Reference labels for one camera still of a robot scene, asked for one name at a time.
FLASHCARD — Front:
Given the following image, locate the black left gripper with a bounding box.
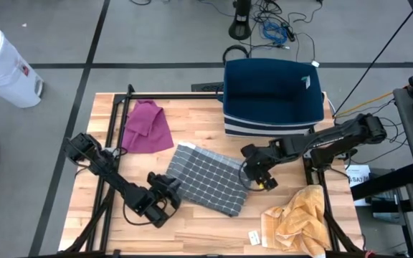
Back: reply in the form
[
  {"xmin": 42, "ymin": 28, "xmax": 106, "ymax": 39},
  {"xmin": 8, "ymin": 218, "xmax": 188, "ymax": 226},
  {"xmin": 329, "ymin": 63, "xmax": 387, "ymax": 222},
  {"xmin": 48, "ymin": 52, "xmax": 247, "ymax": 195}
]
[{"xmin": 143, "ymin": 171, "xmax": 184, "ymax": 216}]

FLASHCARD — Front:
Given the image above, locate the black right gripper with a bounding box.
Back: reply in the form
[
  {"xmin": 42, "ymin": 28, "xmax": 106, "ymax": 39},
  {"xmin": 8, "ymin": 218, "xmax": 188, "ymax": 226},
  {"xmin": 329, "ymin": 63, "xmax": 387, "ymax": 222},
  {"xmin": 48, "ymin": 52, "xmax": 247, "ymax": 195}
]
[{"xmin": 240, "ymin": 139, "xmax": 286, "ymax": 184}]

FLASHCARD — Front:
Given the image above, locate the grey white-checked towel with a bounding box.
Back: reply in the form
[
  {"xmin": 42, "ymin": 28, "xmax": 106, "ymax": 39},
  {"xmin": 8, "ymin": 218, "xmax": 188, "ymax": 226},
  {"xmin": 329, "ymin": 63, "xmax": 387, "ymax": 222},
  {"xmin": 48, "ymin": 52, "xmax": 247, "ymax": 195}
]
[{"xmin": 166, "ymin": 142, "xmax": 251, "ymax": 218}]

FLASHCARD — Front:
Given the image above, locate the magenta towel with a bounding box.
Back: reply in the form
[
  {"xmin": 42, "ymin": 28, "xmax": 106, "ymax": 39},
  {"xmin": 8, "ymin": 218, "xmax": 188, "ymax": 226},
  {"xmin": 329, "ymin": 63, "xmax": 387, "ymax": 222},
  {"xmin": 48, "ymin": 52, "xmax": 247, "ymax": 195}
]
[{"xmin": 121, "ymin": 99, "xmax": 175, "ymax": 154}]

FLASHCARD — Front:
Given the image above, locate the yellow checked towel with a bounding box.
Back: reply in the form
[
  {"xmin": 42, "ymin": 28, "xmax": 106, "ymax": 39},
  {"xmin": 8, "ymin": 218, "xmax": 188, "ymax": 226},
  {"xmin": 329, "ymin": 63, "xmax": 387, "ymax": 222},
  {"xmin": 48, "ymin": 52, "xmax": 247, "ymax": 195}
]
[{"xmin": 260, "ymin": 184, "xmax": 333, "ymax": 258}]

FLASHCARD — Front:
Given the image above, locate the navy white striped basket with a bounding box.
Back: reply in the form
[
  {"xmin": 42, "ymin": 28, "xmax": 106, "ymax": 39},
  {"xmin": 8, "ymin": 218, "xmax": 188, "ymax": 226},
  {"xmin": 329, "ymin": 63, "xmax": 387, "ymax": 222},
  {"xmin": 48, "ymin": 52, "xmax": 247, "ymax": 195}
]
[{"xmin": 216, "ymin": 57, "xmax": 326, "ymax": 138}]

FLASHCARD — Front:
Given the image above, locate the white paper tag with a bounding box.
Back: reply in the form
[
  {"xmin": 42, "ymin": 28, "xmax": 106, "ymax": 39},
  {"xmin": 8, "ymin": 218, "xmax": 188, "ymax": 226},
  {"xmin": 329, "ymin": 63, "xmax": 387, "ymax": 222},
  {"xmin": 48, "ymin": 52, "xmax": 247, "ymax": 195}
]
[{"xmin": 248, "ymin": 229, "xmax": 261, "ymax": 247}]

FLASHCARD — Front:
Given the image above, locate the white paper sheet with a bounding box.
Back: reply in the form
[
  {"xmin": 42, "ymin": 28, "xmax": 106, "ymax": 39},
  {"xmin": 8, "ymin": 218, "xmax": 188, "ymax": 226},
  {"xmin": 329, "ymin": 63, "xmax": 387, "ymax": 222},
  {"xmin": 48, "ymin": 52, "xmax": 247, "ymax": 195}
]
[{"xmin": 345, "ymin": 163, "xmax": 372, "ymax": 208}]

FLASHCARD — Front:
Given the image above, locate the black desk crossbar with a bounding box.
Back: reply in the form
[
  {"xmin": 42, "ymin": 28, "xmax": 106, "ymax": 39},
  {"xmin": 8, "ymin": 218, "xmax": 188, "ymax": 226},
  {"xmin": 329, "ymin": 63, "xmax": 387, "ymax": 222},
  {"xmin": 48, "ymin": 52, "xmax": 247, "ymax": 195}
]
[{"xmin": 349, "ymin": 163, "xmax": 413, "ymax": 201}]

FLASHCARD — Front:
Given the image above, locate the black floor stand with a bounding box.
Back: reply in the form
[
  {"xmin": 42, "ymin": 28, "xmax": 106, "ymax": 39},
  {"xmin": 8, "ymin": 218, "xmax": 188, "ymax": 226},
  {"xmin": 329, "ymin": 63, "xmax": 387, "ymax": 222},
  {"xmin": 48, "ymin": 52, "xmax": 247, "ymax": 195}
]
[{"xmin": 227, "ymin": 0, "xmax": 253, "ymax": 41}]

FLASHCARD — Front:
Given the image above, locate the white trash bin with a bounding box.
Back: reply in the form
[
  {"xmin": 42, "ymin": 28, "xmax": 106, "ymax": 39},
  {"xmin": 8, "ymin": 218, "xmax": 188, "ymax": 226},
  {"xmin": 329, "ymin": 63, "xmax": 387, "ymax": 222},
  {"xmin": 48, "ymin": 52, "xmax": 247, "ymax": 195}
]
[{"xmin": 0, "ymin": 23, "xmax": 45, "ymax": 109}]

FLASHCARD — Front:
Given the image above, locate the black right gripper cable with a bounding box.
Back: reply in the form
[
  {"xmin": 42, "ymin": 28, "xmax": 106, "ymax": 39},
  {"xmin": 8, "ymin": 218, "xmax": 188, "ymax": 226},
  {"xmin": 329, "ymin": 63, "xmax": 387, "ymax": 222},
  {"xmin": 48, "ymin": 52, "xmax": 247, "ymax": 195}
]
[{"xmin": 237, "ymin": 159, "xmax": 265, "ymax": 194}]

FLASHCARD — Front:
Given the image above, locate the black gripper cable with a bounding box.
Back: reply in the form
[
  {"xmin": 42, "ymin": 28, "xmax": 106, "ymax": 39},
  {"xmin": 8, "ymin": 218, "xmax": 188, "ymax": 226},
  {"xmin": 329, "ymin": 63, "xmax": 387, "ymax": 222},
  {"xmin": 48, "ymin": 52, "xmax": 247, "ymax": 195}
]
[
  {"xmin": 122, "ymin": 200, "xmax": 174, "ymax": 227},
  {"xmin": 237, "ymin": 159, "xmax": 265, "ymax": 194}
]

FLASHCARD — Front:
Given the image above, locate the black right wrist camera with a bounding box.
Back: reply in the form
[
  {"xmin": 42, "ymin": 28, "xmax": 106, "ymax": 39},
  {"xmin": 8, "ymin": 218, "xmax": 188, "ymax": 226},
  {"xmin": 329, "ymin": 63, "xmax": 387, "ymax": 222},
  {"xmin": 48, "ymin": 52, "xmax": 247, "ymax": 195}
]
[{"xmin": 262, "ymin": 175, "xmax": 280, "ymax": 191}]

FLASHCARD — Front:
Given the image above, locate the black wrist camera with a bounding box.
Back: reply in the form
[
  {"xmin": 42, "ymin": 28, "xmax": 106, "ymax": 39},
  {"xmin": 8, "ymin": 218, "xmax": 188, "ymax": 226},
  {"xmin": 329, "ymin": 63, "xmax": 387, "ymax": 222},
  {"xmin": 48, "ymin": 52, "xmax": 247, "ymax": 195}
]
[
  {"xmin": 262, "ymin": 175, "xmax": 280, "ymax": 191},
  {"xmin": 148, "ymin": 209, "xmax": 170, "ymax": 229}
]

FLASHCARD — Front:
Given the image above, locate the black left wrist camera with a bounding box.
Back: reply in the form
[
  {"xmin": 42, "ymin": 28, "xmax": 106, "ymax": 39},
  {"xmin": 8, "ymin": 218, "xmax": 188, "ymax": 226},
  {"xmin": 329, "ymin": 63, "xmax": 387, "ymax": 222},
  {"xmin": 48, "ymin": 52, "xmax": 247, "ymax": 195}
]
[{"xmin": 148, "ymin": 209, "xmax": 170, "ymax": 229}]

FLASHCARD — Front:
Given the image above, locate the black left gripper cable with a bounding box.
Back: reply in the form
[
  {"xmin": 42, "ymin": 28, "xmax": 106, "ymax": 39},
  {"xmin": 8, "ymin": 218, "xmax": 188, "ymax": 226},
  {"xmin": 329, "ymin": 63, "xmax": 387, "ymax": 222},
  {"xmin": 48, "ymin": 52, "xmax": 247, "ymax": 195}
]
[{"xmin": 122, "ymin": 200, "xmax": 174, "ymax": 227}]

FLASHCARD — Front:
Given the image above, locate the black table frame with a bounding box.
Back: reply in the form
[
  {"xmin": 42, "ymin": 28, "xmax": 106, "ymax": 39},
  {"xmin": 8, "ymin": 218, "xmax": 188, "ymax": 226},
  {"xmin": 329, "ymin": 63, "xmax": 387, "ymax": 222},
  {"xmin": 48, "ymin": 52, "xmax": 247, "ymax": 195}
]
[{"xmin": 61, "ymin": 84, "xmax": 367, "ymax": 258}]

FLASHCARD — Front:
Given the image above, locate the black cable loop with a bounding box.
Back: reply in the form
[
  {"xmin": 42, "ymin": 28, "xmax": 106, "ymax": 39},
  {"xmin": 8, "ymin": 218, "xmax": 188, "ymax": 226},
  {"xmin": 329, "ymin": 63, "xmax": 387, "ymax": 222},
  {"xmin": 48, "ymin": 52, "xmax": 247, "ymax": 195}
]
[{"xmin": 222, "ymin": 44, "xmax": 250, "ymax": 66}]

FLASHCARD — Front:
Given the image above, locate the yellow cable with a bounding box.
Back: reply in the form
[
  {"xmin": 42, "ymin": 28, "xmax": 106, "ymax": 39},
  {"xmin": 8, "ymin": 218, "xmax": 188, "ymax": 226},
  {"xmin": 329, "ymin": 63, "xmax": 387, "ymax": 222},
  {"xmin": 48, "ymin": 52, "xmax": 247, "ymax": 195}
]
[{"xmin": 333, "ymin": 73, "xmax": 413, "ymax": 119}]

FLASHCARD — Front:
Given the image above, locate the blue floor cable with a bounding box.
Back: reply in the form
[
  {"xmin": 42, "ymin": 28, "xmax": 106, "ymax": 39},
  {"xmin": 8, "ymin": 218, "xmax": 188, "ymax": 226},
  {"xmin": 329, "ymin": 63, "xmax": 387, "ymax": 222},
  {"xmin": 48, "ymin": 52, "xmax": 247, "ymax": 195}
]
[{"xmin": 262, "ymin": 20, "xmax": 289, "ymax": 47}]

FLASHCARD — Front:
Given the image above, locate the long black cable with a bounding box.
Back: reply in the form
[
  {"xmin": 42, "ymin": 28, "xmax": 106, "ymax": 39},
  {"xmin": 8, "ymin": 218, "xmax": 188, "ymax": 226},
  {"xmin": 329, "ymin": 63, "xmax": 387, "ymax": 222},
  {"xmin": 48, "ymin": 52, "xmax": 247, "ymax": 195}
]
[{"xmin": 333, "ymin": 0, "xmax": 413, "ymax": 118}]

